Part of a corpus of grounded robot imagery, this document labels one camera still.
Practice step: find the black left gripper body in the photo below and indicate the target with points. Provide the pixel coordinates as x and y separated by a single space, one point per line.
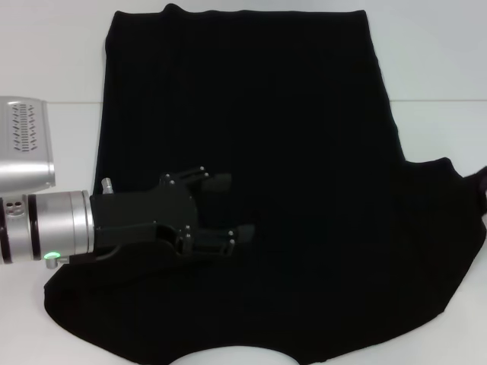
144 209

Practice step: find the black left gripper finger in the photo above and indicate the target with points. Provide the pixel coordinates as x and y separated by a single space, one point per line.
243 232
217 182

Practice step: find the black t-shirt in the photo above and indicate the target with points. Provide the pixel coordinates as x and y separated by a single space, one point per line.
285 133

